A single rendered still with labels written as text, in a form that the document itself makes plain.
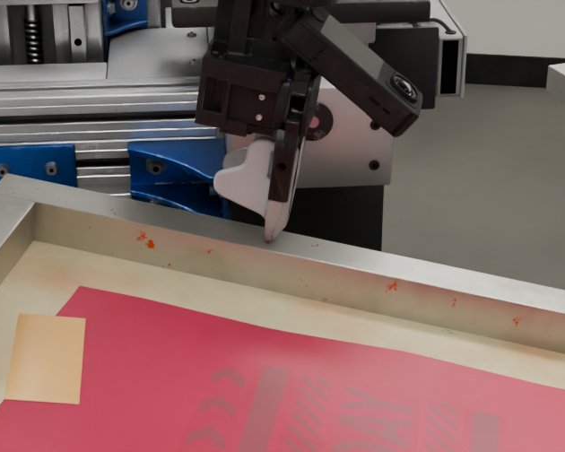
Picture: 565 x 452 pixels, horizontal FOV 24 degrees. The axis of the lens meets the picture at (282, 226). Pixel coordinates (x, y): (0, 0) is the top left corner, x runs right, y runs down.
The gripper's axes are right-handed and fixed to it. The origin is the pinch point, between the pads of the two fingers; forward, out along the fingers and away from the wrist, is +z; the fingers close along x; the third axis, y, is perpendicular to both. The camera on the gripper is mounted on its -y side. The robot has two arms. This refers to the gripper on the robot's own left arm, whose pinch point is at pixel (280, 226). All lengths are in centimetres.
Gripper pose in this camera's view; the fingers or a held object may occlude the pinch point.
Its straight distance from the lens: 101.6
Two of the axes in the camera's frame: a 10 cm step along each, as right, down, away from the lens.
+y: -9.8, -2.0, 0.8
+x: -1.6, 4.3, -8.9
